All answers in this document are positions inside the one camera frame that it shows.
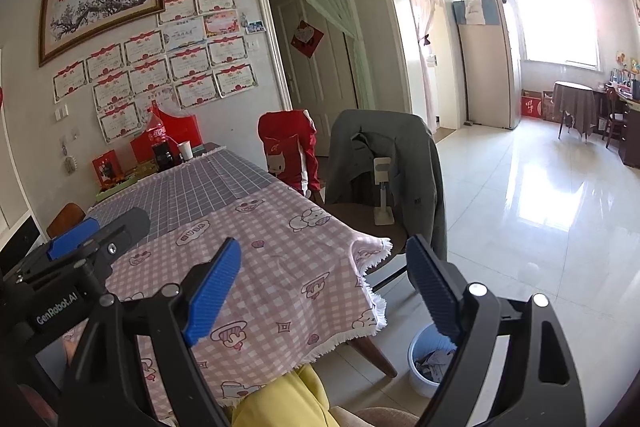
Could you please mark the small wall photo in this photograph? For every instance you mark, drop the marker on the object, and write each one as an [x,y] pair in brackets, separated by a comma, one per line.
[254,27]

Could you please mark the window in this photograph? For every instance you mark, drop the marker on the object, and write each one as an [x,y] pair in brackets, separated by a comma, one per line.
[555,27]

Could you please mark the round table with brown cloth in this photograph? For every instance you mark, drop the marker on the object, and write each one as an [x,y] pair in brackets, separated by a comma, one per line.
[572,104]

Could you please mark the white light switch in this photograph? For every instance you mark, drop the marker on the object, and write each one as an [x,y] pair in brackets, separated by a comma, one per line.
[253,43]

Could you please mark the white double wall switch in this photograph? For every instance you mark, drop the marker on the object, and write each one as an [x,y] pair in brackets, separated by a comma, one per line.
[62,113]

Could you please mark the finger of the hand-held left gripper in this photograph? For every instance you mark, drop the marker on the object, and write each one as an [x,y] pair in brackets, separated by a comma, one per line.
[127,227]
[72,238]

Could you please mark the white door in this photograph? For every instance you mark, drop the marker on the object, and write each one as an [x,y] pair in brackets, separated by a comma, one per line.
[330,97]

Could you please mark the framed blossom painting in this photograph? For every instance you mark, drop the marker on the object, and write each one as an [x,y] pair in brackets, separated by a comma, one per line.
[100,4]

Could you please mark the framed wall picture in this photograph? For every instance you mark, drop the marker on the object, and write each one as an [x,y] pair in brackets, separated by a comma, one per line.
[635,2]

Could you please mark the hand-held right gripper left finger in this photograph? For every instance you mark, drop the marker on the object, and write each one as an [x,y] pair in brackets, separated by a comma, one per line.
[212,297]

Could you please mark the grey oval wall ornament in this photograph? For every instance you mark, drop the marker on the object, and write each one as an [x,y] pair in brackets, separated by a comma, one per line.
[69,164]

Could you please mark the grey grid tablecloth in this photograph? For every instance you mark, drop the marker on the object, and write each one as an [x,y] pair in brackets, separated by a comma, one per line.
[200,187]

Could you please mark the person's yellow trousers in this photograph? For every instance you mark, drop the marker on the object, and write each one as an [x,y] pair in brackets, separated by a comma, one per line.
[280,402]

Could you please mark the group of wall certificates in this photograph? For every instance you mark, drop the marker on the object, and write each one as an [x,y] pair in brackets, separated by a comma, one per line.
[145,77]

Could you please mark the blue refrigerator cover cloth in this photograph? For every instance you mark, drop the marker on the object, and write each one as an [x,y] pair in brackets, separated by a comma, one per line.
[475,12]

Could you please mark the white cabinet with dark panel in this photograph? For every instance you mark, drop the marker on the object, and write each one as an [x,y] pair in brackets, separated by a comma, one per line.
[20,237]

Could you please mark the beige upholstered seat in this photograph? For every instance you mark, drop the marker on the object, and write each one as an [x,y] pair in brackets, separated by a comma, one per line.
[375,418]

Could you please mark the refrigerator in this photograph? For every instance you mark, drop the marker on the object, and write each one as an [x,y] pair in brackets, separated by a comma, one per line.
[487,72]

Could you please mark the pink checked tablecloth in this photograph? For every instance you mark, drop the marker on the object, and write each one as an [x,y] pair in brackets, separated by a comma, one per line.
[290,267]

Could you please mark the blue plastic wastebasket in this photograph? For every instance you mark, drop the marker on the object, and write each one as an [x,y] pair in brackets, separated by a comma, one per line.
[417,382]

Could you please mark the green patterned box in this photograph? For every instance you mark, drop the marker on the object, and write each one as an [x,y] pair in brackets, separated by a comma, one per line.
[145,169]

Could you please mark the dark wooden desk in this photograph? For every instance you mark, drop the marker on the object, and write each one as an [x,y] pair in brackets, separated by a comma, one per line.
[632,137]

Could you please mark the red diamond door decoration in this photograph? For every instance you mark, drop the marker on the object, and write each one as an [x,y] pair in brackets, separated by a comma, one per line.
[307,39]

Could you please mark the dark wooden chair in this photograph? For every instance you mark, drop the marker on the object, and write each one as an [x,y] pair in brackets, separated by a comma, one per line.
[350,217]

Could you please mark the wooden chair with open back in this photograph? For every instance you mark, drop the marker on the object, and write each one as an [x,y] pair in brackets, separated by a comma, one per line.
[614,122]

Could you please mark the small red photo box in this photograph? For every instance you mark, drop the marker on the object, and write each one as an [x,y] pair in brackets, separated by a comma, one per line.
[106,169]

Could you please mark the red cardboard box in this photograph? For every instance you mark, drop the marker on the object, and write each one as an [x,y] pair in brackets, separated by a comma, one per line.
[532,107]

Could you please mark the red jacket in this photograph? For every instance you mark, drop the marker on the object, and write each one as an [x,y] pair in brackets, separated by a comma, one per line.
[285,147]

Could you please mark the white paper cup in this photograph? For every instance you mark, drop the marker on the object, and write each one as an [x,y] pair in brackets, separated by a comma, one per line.
[186,152]

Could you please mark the brown cardboard box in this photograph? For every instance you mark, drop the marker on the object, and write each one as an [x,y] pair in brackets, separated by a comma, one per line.
[549,107]

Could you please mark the grey jacket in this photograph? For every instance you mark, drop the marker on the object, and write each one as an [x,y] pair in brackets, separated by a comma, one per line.
[420,187]

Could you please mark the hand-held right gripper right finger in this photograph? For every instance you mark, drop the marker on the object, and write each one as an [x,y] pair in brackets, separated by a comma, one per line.
[435,292]

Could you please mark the red gift bag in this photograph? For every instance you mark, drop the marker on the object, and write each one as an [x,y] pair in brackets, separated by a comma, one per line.
[185,127]

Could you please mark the cluster of small bottles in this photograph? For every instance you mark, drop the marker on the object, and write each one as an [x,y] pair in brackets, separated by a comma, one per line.
[625,77]

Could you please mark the brown wooden chair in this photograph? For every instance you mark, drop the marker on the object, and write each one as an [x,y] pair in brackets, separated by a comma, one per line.
[65,217]

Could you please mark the cola bottle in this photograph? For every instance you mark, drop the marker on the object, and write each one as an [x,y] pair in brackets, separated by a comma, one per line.
[157,137]

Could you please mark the white phone stand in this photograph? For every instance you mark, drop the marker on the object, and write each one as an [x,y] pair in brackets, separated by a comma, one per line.
[382,169]

